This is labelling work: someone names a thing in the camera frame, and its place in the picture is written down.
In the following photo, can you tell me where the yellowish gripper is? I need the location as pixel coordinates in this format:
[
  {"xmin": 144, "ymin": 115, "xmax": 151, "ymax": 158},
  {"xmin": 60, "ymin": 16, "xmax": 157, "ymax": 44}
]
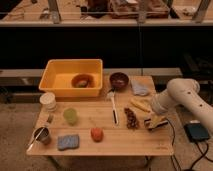
[{"xmin": 144, "ymin": 114, "xmax": 168, "ymax": 130}]

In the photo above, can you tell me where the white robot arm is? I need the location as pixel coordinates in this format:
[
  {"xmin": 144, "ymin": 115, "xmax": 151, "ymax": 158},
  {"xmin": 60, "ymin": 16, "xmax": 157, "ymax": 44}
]
[{"xmin": 150, "ymin": 78, "xmax": 213, "ymax": 133}]

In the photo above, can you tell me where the green plastic cup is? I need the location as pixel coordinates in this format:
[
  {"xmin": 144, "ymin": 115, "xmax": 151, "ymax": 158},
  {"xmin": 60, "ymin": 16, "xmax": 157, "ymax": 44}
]
[{"xmin": 63, "ymin": 108, "xmax": 78, "ymax": 125}]

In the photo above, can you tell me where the metal cup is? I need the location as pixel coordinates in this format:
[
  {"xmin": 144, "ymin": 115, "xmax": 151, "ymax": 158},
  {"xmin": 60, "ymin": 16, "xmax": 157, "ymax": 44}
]
[{"xmin": 34, "ymin": 127, "xmax": 51, "ymax": 145}]

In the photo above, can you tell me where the yellow banana toy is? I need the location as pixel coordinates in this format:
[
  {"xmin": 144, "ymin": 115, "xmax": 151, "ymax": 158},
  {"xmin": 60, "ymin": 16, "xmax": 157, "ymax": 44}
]
[{"xmin": 130, "ymin": 98, "xmax": 151, "ymax": 112}]

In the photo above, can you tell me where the brown grape bunch toy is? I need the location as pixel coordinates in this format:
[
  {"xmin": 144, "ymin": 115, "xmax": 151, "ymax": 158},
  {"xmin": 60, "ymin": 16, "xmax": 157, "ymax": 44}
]
[{"xmin": 124, "ymin": 108, "xmax": 139, "ymax": 129}]

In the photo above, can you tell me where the black foot pedal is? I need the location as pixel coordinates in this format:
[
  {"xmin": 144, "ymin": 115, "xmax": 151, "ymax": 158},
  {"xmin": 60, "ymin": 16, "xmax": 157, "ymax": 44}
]
[{"xmin": 184, "ymin": 123, "xmax": 210, "ymax": 142}]

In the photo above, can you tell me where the wooden folding table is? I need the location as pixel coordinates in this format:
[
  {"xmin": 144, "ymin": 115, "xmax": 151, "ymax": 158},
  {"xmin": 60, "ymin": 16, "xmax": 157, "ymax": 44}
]
[{"xmin": 27, "ymin": 77, "xmax": 173, "ymax": 156}]

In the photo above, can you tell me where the dark red bowl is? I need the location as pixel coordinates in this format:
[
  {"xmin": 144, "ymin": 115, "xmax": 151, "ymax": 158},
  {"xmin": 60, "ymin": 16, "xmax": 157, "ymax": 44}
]
[{"xmin": 109, "ymin": 72, "xmax": 129, "ymax": 90}]

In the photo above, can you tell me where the orange toy fruit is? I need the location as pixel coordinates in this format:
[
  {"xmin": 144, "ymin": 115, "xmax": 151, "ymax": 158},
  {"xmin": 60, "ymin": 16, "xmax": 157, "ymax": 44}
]
[{"xmin": 91, "ymin": 128, "xmax": 103, "ymax": 142}]

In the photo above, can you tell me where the blue sponge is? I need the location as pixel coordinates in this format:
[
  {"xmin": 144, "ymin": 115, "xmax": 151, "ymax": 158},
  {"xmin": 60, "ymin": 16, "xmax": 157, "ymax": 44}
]
[{"xmin": 57, "ymin": 134, "xmax": 80, "ymax": 151}]

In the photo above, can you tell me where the yellow plastic tub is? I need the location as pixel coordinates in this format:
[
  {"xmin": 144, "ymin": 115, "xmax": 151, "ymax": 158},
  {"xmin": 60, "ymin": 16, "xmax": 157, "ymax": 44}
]
[{"xmin": 39, "ymin": 59, "xmax": 103, "ymax": 97}]

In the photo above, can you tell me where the black cable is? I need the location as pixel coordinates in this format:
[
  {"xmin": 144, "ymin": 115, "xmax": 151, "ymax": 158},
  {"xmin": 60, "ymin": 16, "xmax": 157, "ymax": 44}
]
[{"xmin": 166, "ymin": 118, "xmax": 213, "ymax": 171}]

